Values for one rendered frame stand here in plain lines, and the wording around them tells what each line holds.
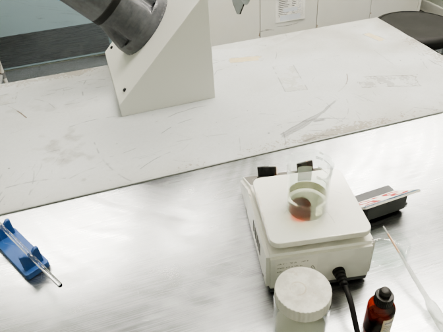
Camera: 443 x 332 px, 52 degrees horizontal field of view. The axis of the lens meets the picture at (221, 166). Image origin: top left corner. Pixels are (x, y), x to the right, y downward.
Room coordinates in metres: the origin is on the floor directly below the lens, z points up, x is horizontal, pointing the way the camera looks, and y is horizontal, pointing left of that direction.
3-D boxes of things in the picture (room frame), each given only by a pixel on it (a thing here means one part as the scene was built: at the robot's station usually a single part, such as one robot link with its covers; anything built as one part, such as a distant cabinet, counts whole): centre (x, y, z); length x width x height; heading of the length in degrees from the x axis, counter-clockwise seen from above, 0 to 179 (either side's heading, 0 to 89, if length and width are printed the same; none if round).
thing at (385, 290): (0.29, -0.16, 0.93); 0.03 x 0.03 x 0.07
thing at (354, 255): (0.44, -0.10, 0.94); 0.22 x 0.13 x 0.08; 5
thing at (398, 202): (0.49, -0.22, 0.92); 0.09 x 0.06 x 0.04; 109
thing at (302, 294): (0.29, -0.08, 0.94); 0.06 x 0.06 x 0.08
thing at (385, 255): (0.40, -0.21, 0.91); 0.06 x 0.06 x 0.02
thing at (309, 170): (0.40, -0.10, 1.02); 0.06 x 0.05 x 0.08; 26
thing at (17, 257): (0.44, 0.29, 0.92); 0.10 x 0.03 x 0.04; 44
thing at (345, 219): (0.41, -0.10, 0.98); 0.12 x 0.12 x 0.01; 5
